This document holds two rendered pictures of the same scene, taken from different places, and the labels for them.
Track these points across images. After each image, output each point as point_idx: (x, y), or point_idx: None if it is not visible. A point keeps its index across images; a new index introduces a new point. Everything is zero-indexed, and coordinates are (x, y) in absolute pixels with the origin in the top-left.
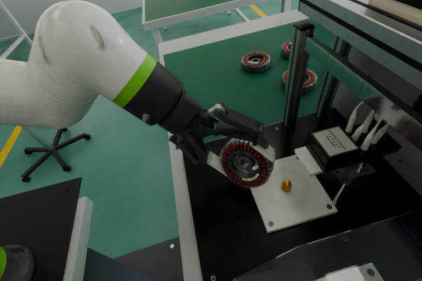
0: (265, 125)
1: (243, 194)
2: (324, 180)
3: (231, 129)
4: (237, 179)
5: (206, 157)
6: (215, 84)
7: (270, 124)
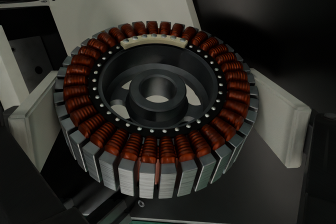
0: (174, 222)
1: (225, 25)
2: (65, 56)
3: (1, 222)
4: (207, 45)
5: (308, 137)
6: None
7: (162, 220)
